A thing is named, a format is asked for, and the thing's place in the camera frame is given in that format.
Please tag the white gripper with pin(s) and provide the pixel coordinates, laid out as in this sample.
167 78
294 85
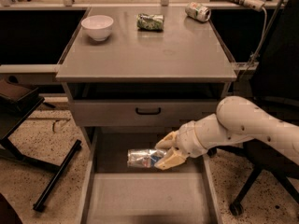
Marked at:
187 138

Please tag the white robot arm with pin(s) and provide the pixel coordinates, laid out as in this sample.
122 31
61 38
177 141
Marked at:
235 121

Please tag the open middle drawer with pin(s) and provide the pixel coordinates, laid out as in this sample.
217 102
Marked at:
114 193

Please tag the grey drawer cabinet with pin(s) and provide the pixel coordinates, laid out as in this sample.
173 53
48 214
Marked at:
184 61

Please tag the closed top drawer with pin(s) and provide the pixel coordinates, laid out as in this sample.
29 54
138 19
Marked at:
113 113

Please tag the green crushed soda can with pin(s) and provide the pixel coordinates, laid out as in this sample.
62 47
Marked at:
150 22

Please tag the white green soda can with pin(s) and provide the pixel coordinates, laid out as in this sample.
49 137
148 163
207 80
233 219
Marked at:
198 11

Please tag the black office chair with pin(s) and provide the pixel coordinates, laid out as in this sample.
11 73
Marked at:
276 80

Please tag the white ceramic bowl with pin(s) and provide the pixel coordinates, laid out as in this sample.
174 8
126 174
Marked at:
98 27

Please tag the grey side desk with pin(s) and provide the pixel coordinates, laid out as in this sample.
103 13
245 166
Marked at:
38 74

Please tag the black drawer handle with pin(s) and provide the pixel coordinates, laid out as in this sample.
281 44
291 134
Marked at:
148 111

